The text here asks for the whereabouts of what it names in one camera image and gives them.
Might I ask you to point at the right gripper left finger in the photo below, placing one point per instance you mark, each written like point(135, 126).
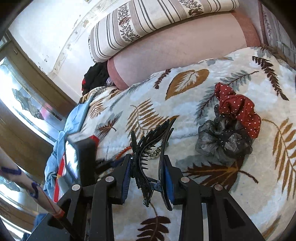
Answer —
point(89, 209)

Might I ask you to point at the red polka dot scrunchie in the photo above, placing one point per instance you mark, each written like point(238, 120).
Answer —
point(238, 107)

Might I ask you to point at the red white shallow box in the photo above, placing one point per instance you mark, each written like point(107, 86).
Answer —
point(63, 183)

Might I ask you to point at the striped floral pillow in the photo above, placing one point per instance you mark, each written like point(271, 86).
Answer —
point(136, 19)

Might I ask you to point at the black hair claw clip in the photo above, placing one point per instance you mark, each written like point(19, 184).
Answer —
point(148, 162)

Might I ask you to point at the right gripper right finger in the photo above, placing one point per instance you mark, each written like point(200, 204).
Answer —
point(226, 219)

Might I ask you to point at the pink bolster cushion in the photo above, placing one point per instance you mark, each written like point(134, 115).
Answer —
point(182, 44)

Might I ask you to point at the wooden glass door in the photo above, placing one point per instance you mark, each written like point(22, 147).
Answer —
point(33, 110)

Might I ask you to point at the striped side cushion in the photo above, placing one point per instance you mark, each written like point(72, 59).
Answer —
point(274, 33)

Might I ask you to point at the white blue patterned sleeve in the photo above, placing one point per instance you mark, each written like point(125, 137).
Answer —
point(12, 172)

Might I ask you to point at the grey black organza scrunchie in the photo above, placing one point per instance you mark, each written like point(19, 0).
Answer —
point(223, 140)

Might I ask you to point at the black and red clothes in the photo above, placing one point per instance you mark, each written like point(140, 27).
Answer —
point(96, 76)

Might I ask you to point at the light blue cloth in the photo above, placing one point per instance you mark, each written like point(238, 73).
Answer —
point(73, 124)

